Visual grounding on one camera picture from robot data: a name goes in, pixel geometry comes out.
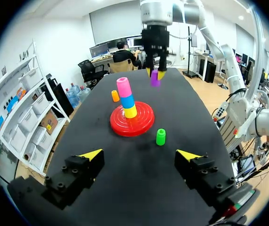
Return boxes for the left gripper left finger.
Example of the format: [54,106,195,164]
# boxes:
[41,148,105,210]

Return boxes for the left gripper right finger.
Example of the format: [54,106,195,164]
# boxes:
[174,149,237,208]

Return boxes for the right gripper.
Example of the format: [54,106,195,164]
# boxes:
[141,24,170,80]

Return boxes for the purple cylinder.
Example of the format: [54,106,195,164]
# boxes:
[150,68,161,88]

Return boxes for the red round base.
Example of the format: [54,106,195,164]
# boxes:
[110,101,155,137]

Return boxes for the person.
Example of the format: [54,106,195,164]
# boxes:
[112,40,142,70]

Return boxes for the pink cylinder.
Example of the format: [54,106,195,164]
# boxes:
[116,77,133,98]

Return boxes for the blue cylinder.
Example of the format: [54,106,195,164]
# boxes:
[120,94,135,110]

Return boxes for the yellow cylinder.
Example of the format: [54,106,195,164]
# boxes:
[122,105,138,119]

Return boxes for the green cylinder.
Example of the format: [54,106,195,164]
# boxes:
[156,128,167,146]

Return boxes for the white cable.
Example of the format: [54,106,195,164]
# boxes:
[168,24,199,40]

